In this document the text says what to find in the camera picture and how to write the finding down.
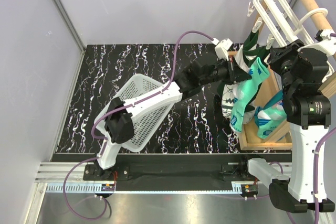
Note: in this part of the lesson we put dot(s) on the white slotted cable duct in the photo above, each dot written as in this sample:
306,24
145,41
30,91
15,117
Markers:
102,189

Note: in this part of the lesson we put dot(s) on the white plastic clip hanger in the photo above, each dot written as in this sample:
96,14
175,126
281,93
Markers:
284,25

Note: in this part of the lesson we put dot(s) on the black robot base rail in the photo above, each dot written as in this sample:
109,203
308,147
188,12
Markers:
173,172

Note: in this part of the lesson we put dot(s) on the white plastic mesh basket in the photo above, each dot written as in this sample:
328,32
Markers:
148,115

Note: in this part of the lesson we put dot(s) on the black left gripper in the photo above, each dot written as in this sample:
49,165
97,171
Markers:
233,70

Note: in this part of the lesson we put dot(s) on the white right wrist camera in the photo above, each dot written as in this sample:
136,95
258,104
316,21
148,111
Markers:
326,43

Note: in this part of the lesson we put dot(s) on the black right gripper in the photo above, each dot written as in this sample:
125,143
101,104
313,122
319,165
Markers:
276,54

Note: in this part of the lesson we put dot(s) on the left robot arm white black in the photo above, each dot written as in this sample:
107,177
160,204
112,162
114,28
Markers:
114,121

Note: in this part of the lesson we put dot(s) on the wooden drying rack frame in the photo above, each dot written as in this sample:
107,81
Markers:
280,138

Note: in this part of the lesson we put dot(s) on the mint green sock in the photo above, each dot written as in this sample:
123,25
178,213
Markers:
270,116
246,91

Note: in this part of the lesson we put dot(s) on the aluminium corner profile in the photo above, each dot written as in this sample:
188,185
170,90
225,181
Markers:
69,24

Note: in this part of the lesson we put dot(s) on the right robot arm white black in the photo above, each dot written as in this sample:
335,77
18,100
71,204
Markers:
308,111

